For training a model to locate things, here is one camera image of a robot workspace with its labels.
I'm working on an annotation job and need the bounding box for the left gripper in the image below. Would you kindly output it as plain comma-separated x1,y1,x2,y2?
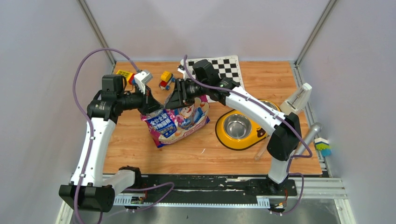
117,84,163,116

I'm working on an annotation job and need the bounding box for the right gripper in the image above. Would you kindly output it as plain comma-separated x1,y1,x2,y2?
166,77,209,110

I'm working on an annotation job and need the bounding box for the pink pet food bag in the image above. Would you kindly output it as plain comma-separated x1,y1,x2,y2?
140,96,210,148

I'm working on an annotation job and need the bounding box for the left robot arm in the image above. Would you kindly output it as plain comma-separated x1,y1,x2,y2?
58,70,163,212

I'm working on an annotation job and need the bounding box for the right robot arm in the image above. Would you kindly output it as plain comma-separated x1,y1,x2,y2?
165,59,302,195

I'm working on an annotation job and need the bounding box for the yellow double pet bowl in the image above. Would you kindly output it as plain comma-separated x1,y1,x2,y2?
215,110,268,151

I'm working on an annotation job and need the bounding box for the toy block car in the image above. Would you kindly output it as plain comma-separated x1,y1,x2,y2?
159,71,176,91

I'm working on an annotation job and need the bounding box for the black white chessboard mat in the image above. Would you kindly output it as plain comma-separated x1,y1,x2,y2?
178,55,245,103

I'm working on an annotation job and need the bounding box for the clear plastic scoop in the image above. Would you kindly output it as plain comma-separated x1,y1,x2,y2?
254,136,271,161

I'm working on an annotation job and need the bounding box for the silver microphone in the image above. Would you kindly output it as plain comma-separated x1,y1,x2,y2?
293,122,323,159

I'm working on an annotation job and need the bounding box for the green blue block toy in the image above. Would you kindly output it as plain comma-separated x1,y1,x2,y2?
314,138,332,157

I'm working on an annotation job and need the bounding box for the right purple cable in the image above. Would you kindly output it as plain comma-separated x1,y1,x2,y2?
183,55,313,216

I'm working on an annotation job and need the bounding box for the purple cable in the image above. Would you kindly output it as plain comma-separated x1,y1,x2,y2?
183,55,313,216
72,48,176,224

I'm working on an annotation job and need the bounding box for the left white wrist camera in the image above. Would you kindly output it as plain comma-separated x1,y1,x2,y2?
134,70,153,94

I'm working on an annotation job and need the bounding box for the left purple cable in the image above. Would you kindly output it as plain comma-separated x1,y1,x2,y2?
72,48,176,224

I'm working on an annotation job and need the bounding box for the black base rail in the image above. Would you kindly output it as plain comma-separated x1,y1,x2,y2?
66,173,347,209

